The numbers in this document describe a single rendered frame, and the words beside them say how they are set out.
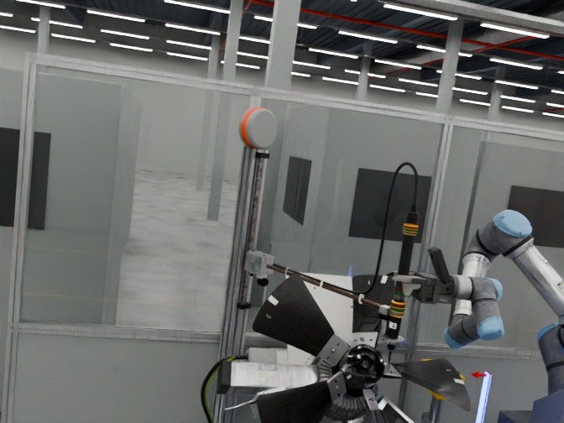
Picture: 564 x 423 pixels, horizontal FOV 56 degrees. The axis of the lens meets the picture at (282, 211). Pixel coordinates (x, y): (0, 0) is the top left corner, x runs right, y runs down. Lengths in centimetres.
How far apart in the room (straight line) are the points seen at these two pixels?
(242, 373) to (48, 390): 101
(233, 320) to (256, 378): 48
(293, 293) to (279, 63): 431
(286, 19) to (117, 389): 435
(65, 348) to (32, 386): 20
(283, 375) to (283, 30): 455
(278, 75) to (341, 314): 407
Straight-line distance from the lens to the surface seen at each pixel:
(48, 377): 246
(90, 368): 242
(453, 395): 179
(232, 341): 220
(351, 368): 164
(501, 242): 198
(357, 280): 190
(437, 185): 245
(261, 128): 205
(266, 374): 174
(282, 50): 582
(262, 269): 202
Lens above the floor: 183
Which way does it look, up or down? 7 degrees down
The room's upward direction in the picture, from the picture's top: 7 degrees clockwise
